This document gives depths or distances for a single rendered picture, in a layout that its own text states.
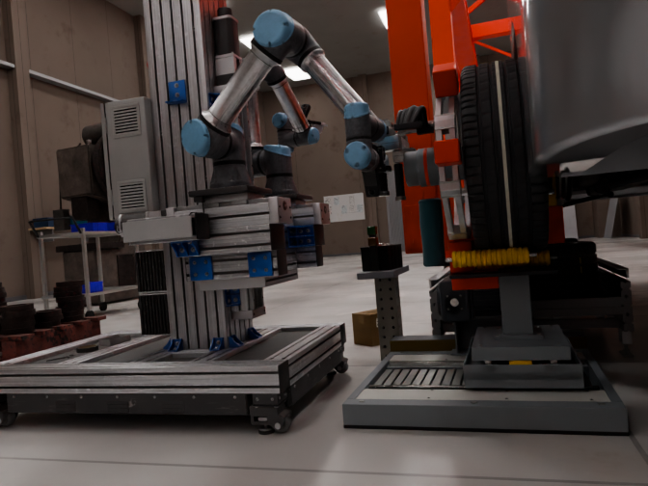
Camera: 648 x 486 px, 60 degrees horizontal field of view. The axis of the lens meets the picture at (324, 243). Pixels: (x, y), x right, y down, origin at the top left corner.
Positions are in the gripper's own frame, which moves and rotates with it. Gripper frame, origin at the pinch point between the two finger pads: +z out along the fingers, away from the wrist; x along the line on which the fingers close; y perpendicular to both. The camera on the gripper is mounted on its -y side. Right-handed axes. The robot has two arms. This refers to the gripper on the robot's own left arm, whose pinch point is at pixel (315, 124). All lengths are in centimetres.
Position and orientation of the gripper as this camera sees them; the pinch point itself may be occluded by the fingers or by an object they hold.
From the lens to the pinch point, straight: 309.3
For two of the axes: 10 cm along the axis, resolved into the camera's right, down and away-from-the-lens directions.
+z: 5.1, -0.4, 8.6
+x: 8.6, 0.7, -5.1
